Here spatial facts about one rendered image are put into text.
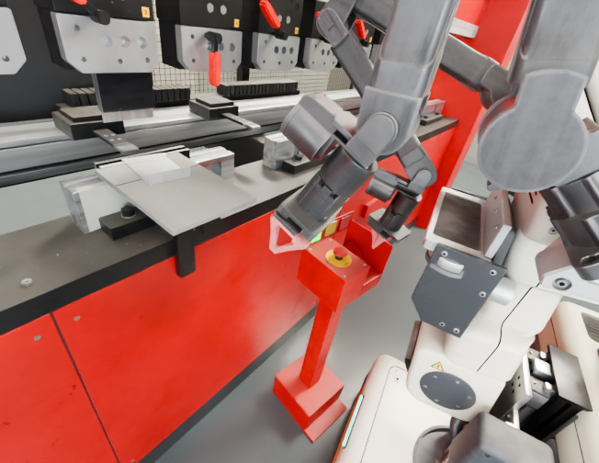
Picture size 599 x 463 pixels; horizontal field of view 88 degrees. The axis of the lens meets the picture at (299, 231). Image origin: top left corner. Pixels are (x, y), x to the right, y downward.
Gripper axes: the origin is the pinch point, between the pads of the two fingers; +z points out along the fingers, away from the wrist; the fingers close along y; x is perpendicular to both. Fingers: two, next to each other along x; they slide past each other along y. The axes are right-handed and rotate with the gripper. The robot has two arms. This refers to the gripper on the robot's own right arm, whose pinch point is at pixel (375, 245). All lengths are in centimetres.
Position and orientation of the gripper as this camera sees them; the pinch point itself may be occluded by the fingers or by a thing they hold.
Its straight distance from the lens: 90.4
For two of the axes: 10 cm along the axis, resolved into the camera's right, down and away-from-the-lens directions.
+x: -7.3, 3.2, -6.0
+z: -2.7, 6.7, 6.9
